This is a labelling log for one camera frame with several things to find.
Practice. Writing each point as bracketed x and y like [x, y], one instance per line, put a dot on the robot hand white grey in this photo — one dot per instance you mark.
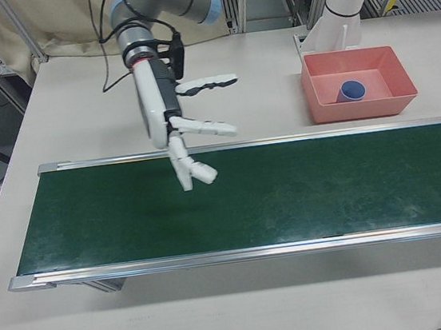
[150, 101]

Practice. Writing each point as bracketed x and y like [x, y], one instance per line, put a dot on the light blue plastic cup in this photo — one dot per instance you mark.
[352, 90]

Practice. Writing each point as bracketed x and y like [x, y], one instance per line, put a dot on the pink plastic box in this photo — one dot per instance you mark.
[358, 109]

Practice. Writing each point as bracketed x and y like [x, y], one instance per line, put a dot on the beige curtain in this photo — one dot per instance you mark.
[66, 23]

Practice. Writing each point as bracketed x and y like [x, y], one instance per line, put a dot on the green conveyor belt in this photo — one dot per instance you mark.
[249, 201]

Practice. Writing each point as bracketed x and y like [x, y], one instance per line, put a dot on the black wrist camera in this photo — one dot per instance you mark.
[178, 57]

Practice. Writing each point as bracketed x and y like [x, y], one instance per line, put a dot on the slanted aluminium frame bar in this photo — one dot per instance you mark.
[25, 32]

